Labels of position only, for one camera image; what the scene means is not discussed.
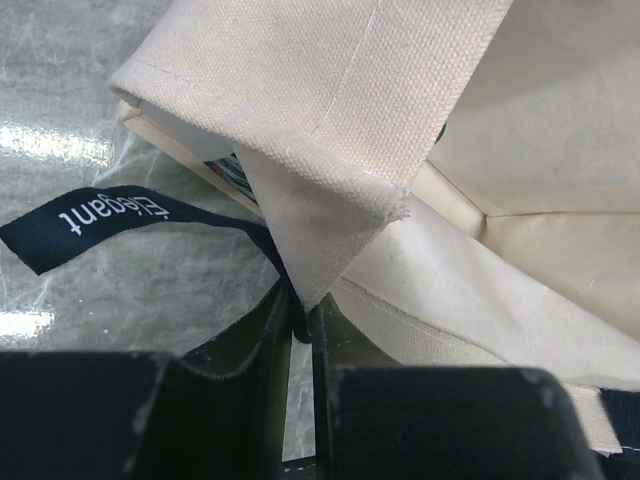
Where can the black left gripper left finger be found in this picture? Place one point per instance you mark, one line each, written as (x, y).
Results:
(216, 412)

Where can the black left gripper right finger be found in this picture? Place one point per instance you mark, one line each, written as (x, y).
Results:
(378, 419)

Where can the beige canvas tote bag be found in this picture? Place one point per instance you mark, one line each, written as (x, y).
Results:
(461, 176)

